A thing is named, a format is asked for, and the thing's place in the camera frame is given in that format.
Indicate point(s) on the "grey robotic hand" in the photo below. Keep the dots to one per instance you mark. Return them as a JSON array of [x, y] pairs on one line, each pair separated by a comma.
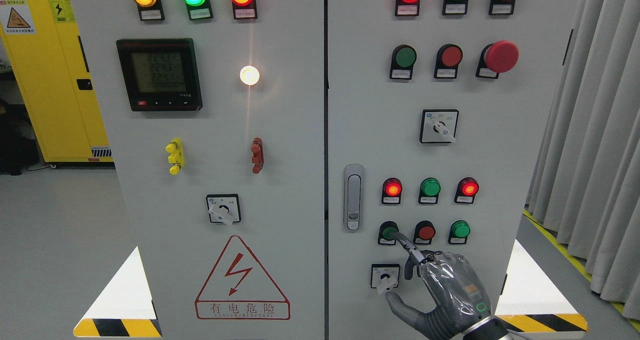
[[461, 299]]

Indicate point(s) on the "green start push button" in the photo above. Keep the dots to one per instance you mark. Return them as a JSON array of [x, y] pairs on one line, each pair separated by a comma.
[[385, 233]]

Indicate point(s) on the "robot forearm wrist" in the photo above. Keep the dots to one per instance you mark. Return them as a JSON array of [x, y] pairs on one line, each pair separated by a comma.
[[488, 328]]

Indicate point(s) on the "green push button lower right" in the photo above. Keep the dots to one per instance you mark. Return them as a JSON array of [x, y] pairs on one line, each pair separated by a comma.
[[459, 233]]

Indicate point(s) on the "red stop push button lower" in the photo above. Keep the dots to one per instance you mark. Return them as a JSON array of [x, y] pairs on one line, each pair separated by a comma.
[[424, 232]]

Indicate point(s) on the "red push button upper row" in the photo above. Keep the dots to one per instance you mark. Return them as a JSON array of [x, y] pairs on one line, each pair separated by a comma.
[[447, 60]]

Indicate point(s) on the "red emergency stop mushroom button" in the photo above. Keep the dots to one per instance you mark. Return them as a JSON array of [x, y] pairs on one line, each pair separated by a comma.
[[497, 58]]

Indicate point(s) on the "green push button upper row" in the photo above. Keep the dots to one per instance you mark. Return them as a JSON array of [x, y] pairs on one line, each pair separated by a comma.
[[402, 62]]

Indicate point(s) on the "red indicator lamp lower right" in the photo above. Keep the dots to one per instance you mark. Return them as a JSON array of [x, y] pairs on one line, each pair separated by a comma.
[[466, 191]]

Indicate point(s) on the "green indicator lamp lower middle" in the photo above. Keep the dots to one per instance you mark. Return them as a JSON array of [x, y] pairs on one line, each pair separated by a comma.
[[429, 191]]

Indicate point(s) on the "red indicator lamp lower left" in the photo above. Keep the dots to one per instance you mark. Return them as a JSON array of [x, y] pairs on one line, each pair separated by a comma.
[[391, 192]]

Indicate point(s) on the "grey curtain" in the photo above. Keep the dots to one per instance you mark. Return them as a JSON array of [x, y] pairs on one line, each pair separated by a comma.
[[586, 183]]

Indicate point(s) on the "grey right cabinet door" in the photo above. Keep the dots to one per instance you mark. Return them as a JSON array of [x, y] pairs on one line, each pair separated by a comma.
[[375, 122]]

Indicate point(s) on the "grey cabinet door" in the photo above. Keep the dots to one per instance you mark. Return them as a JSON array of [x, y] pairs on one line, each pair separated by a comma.
[[375, 122], [282, 206]]

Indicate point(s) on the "red electric danger warning sticker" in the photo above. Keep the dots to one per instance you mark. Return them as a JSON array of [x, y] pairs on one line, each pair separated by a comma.
[[240, 288]]

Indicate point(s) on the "red terminal connector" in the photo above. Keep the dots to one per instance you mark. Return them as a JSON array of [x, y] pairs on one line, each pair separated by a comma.
[[257, 153]]

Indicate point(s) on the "white lit indicator lamp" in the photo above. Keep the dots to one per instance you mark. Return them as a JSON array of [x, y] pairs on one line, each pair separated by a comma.
[[249, 75]]

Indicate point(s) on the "yellow terminal connector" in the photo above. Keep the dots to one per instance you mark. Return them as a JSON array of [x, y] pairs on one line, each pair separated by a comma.
[[176, 155]]

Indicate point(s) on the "grey left cabinet door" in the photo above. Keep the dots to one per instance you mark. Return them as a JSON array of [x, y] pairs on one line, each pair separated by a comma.
[[282, 206]]

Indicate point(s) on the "red indicator lamp top left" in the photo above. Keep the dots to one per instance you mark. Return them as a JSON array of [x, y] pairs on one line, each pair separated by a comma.
[[244, 9]]

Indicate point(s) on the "black digital power meter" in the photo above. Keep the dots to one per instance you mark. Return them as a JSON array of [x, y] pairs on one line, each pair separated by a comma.
[[160, 74]]

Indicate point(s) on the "yellow indicator lamp top left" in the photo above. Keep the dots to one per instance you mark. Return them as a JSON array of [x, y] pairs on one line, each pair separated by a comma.
[[150, 10]]

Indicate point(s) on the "yellow safety storage cabinet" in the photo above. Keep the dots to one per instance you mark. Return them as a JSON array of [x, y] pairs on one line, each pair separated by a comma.
[[43, 43]]

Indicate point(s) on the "lower left rotary selector switch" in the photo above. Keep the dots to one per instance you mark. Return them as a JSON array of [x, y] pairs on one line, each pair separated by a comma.
[[384, 277]]

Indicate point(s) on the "silver door lock handle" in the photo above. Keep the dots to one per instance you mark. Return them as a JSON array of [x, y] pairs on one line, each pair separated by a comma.
[[352, 207]]

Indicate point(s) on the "upper right rotary selector switch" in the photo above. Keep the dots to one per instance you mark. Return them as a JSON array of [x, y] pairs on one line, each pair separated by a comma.
[[438, 126]]

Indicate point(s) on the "left door rotary selector switch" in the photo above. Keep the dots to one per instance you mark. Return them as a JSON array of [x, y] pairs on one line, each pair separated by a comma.
[[223, 208]]

